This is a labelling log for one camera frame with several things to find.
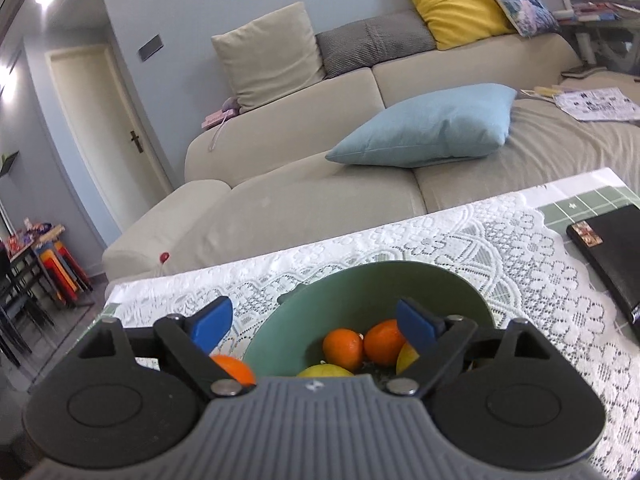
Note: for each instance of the orange tangerine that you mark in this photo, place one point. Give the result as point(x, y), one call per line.
point(235, 370)
point(382, 342)
point(342, 350)

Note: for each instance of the blue floral cushion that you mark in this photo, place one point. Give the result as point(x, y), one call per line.
point(520, 5)

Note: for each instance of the cluttered study desk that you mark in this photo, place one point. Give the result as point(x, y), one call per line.
point(595, 5)

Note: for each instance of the small cluttered table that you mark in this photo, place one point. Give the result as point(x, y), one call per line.
point(35, 240)

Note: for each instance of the black notebook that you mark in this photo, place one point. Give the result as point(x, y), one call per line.
point(615, 260)

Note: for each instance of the pink pouch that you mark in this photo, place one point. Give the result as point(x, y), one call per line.
point(220, 114)

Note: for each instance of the yellow pear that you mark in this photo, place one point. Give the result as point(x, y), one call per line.
point(325, 371)

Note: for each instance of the green bowl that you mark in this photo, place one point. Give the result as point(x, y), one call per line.
point(325, 300)

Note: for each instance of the dark book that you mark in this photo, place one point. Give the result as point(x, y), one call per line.
point(582, 71)

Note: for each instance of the light blue pillow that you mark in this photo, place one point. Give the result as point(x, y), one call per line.
point(430, 127)

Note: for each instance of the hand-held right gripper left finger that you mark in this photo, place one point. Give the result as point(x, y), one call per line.
point(212, 327)

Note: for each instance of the yellow cushion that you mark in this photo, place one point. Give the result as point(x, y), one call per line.
point(455, 2)

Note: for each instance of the yellow flat item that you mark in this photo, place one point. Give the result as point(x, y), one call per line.
point(539, 93)

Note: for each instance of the white door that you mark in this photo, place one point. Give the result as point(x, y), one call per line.
point(100, 135)

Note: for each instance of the grey cushion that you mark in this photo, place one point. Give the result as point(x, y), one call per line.
point(375, 42)

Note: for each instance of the printed paper sheet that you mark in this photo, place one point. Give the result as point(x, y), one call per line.
point(597, 104)

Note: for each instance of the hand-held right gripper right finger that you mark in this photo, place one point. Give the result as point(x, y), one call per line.
point(417, 327)

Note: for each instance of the beige sofa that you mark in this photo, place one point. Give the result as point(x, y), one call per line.
point(300, 210)

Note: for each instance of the beige cushion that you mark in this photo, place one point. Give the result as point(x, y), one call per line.
point(270, 55)

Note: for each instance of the red yellow apple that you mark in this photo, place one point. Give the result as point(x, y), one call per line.
point(406, 357)

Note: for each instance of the dark wall switch panel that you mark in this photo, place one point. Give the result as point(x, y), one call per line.
point(151, 48)

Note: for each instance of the stack of colourful stools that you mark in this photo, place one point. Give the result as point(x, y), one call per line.
point(62, 270)

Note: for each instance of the black chair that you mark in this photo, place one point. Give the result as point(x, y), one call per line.
point(20, 305)

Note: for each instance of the white lace tablecloth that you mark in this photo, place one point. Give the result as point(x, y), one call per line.
point(450, 255)

